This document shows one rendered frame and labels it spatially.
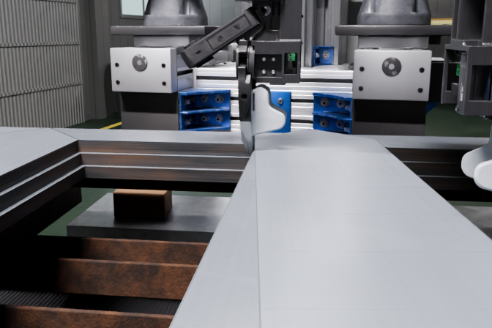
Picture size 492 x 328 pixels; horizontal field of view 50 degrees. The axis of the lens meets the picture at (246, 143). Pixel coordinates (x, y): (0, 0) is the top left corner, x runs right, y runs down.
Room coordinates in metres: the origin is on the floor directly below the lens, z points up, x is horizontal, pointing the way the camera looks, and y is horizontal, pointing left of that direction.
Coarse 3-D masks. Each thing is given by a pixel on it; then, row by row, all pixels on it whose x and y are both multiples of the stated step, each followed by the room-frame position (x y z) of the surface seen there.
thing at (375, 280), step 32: (288, 256) 0.35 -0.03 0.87; (320, 256) 0.35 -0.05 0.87; (352, 256) 0.35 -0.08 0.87; (384, 256) 0.35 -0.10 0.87; (416, 256) 0.35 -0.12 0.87; (448, 256) 0.35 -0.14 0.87; (480, 256) 0.35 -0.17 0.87; (288, 288) 0.30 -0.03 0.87; (320, 288) 0.30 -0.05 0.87; (352, 288) 0.30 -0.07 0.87; (384, 288) 0.30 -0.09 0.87; (416, 288) 0.30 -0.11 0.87; (448, 288) 0.30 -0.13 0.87; (480, 288) 0.30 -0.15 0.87
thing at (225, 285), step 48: (96, 144) 0.75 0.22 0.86; (144, 144) 0.75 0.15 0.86; (192, 144) 0.74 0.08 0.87; (240, 144) 0.73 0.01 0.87; (0, 192) 0.56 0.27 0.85; (48, 192) 0.63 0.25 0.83; (240, 192) 0.50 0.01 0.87; (240, 240) 0.38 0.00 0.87; (192, 288) 0.30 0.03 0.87; (240, 288) 0.30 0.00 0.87
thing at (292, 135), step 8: (272, 136) 0.78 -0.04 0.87; (280, 136) 0.78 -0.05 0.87; (288, 136) 0.78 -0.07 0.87; (296, 136) 0.78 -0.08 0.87; (304, 136) 0.78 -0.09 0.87; (312, 136) 0.78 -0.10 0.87; (320, 136) 0.78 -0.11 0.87; (328, 136) 0.78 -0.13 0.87; (336, 136) 0.78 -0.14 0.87; (344, 136) 0.78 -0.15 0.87; (352, 136) 0.78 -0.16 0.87
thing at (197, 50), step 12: (252, 12) 0.68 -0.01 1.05; (228, 24) 0.68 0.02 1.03; (240, 24) 0.68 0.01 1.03; (252, 24) 0.68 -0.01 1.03; (216, 36) 0.68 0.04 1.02; (228, 36) 0.68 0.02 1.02; (240, 36) 0.68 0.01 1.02; (192, 48) 0.68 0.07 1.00; (204, 48) 0.68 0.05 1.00; (216, 48) 0.68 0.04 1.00; (192, 60) 0.68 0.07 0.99; (204, 60) 0.69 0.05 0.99
